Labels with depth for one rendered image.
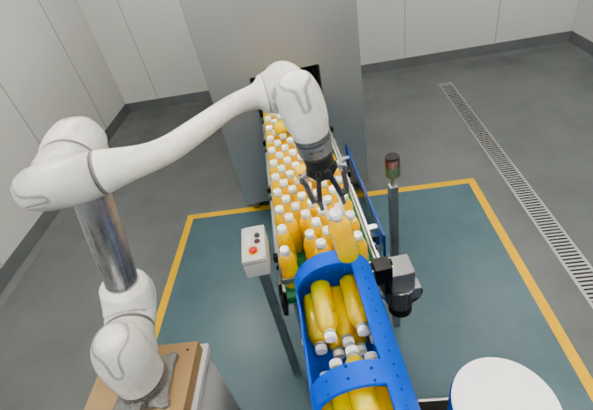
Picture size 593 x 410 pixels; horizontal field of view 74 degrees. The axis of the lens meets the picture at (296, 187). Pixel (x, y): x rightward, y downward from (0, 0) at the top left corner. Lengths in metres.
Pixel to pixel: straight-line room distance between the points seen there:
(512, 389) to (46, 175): 1.30
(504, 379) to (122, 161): 1.17
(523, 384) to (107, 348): 1.17
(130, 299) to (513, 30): 5.54
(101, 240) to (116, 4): 4.73
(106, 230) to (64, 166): 0.33
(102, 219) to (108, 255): 0.13
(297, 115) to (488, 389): 0.94
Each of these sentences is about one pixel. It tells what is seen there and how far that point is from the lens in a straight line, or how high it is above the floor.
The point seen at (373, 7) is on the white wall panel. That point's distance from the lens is 5.42.
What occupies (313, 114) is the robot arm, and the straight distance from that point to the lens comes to 0.88.
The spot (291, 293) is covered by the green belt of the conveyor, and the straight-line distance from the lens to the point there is 1.72.
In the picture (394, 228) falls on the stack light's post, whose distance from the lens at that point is 1.99.
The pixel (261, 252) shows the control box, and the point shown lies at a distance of 1.62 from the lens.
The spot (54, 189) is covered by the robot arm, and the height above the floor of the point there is 1.84.
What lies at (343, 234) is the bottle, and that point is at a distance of 1.18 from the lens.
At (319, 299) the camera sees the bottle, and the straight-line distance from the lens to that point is 1.37.
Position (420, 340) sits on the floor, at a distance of 2.61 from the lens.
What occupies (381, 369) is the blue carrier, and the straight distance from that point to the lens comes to 1.15.
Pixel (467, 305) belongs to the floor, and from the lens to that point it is 2.78.
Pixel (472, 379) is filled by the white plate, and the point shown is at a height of 1.04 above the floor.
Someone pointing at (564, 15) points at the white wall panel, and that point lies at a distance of 6.32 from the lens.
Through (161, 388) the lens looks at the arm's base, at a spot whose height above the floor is 1.08.
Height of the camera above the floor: 2.25
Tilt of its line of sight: 37 degrees down
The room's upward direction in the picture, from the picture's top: 12 degrees counter-clockwise
